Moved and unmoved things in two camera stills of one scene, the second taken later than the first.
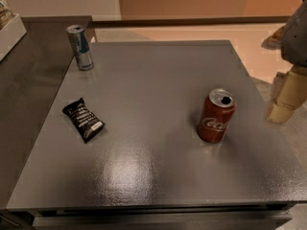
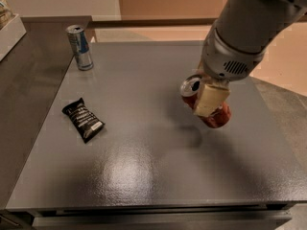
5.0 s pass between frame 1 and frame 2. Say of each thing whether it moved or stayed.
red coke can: moved
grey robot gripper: moved
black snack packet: stayed
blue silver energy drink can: stayed
